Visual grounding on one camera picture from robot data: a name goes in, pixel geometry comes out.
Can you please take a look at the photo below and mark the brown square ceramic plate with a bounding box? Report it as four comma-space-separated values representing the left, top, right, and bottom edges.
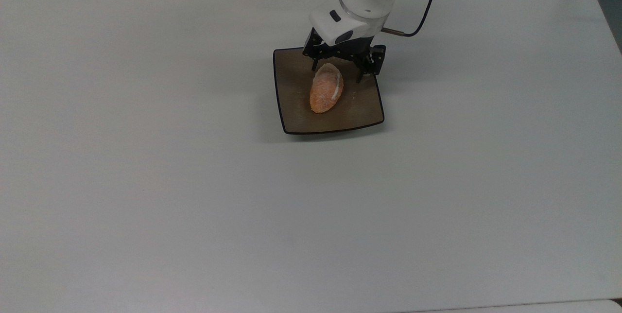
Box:
273, 47, 385, 135

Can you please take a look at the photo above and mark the orange oval bread roll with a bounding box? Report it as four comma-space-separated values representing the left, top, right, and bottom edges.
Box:
309, 63, 345, 115

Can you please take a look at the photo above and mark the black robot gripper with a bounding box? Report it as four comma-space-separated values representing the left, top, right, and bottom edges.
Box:
302, 28, 387, 84

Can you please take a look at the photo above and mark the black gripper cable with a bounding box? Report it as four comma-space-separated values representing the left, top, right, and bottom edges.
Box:
381, 0, 443, 38

